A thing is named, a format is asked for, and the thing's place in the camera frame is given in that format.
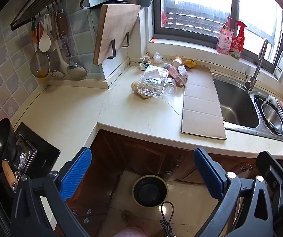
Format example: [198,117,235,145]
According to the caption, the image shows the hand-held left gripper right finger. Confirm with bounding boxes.
[193,148,274,237]

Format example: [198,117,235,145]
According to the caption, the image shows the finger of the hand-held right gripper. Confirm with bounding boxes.
[256,150,283,224]

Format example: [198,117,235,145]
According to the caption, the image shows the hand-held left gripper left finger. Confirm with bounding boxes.
[10,147,100,237]

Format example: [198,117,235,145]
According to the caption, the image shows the round black trash bin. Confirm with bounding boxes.
[132,175,169,207]

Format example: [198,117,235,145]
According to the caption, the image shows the purple white box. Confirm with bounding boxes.
[177,65,188,78]

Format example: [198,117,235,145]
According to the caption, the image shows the steel basin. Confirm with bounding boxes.
[254,96,283,137]

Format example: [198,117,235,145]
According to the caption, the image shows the foil-lined tray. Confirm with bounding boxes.
[5,133,37,182]

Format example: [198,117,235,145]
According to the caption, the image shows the flat cardboard sheet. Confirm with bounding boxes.
[180,65,227,140]

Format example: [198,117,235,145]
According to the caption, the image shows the stainless steel sink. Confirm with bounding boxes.
[211,71,283,142]

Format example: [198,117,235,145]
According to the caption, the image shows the clear plastic cup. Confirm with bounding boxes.
[164,78,178,96]

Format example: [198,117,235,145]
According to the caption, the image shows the steel faucet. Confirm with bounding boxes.
[245,38,268,92]

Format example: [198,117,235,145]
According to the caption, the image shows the white slotted plastic board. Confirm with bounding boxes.
[273,51,283,79]

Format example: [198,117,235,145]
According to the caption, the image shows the steel ladle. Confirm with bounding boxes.
[58,8,88,80]

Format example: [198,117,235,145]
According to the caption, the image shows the white slotted spatula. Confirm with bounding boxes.
[48,12,66,78]

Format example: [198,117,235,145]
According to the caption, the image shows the tan crumpled paper bag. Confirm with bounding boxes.
[131,80,152,101]

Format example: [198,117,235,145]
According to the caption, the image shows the pinkish brown box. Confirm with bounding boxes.
[166,64,189,87]

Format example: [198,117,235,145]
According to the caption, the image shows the clear plastic clamshell container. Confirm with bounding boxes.
[136,65,169,99]

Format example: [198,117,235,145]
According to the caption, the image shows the metal mesh strainer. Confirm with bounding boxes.
[30,22,50,78]

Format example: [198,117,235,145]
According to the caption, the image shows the red spray bottle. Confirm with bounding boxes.
[230,20,246,60]

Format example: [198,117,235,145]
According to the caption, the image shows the pink soap bottle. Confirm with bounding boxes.
[216,16,234,55]

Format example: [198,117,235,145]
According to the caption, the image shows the white rice paddle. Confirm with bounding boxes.
[38,13,52,52]

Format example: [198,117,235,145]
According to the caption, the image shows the wooden cutting board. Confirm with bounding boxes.
[93,4,141,65]

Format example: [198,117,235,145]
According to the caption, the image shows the black utensil hook rack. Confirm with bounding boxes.
[10,0,88,31]

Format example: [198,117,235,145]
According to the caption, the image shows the black cable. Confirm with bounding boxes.
[159,201,176,237]

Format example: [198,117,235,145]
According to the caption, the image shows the orange-handled kitchen tool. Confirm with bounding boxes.
[30,21,38,46]

